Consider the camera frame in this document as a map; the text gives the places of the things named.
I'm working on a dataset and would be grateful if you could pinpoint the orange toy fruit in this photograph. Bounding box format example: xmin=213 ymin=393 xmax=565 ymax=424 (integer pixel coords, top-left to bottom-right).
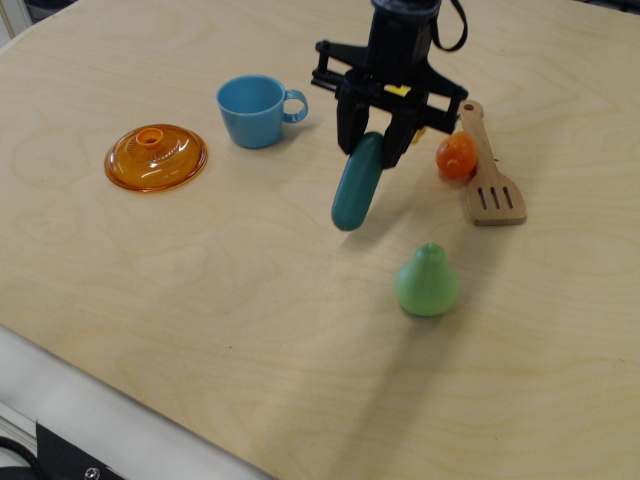
xmin=436 ymin=131 xmax=478 ymax=179

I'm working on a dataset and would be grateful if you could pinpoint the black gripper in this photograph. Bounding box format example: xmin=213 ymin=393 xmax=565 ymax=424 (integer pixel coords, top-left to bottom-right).
xmin=312 ymin=9 xmax=468 ymax=169

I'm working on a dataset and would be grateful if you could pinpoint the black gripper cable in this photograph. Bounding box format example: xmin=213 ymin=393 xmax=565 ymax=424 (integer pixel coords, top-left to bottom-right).
xmin=430 ymin=0 xmax=469 ymax=52

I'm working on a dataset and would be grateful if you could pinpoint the black cable bottom left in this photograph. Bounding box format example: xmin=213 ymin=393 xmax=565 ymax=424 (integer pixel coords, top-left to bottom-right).
xmin=0 ymin=436 xmax=44 ymax=480

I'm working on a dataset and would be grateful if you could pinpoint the yellow toy banana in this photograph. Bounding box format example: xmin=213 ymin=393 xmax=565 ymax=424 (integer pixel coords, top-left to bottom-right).
xmin=384 ymin=85 xmax=427 ymax=145

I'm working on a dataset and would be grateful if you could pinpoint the green toy pear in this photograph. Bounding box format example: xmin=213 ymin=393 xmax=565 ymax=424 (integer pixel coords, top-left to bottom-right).
xmin=394 ymin=243 xmax=459 ymax=317

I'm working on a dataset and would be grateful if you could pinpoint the blue plastic cup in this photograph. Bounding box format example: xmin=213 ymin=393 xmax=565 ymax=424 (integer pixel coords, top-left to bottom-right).
xmin=216 ymin=75 xmax=309 ymax=149

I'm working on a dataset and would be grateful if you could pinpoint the wooden slotted spatula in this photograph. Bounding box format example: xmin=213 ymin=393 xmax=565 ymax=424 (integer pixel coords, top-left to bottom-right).
xmin=459 ymin=100 xmax=527 ymax=226

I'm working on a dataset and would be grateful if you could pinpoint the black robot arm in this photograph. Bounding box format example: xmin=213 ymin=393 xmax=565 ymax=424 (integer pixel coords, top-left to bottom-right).
xmin=312 ymin=1 xmax=468 ymax=169

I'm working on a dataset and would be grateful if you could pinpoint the black bracket with screw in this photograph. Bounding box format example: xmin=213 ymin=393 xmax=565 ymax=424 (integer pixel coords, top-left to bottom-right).
xmin=36 ymin=423 xmax=124 ymax=480

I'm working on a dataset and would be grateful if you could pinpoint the orange transparent pot lid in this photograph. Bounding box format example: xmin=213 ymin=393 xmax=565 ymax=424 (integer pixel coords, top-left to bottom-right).
xmin=104 ymin=124 xmax=208 ymax=193

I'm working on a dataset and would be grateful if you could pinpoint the dark green toy cucumber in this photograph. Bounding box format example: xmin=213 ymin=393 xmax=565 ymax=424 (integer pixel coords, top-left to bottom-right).
xmin=331 ymin=132 xmax=384 ymax=231

